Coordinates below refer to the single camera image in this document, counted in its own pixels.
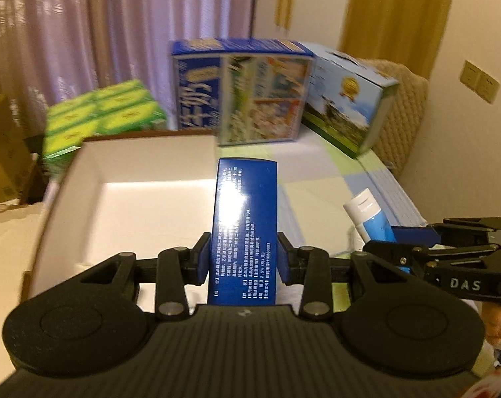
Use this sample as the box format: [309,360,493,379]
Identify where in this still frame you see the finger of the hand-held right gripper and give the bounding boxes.
[362,240,500,276]
[389,217,501,244]

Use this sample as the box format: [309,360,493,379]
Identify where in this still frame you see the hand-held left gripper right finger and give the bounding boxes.
[276,232,404,321]

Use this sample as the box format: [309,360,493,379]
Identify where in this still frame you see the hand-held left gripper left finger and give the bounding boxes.
[78,232,212,321]

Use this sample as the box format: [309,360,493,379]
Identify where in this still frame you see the blue and white tube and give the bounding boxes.
[344,188,397,242]

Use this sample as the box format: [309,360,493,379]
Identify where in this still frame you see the small blue medicine box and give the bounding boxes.
[207,157,279,305]

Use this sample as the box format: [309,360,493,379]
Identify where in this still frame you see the white cardboard box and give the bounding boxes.
[22,129,218,313]

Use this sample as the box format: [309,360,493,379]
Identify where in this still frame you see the person's right hand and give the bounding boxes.
[483,300,501,347]

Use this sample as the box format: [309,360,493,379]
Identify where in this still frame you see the plaid tablecloth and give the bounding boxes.
[275,126,427,307]

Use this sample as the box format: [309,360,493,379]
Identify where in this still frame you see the beige quilted chair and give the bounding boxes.
[356,59,429,175]

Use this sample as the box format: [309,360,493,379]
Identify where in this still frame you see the landscape print carton box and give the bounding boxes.
[301,42,400,159]

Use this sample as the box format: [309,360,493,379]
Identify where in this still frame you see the large blue milk carton box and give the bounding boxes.
[169,38,315,147]

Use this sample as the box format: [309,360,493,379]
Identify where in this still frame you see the pack of green cartons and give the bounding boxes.
[42,79,168,171]

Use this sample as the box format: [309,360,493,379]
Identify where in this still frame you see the yellow curtain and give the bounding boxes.
[337,0,456,79]

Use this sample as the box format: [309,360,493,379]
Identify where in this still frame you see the brown cardboard box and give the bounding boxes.
[0,93,48,206]

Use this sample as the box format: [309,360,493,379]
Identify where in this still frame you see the lilac curtain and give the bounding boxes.
[0,0,259,125]

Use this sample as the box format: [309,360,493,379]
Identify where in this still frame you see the beige wall socket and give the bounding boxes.
[476,70,501,104]
[459,60,480,91]

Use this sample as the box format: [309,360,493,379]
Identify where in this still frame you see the wooden wall ornament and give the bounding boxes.
[276,0,296,32]

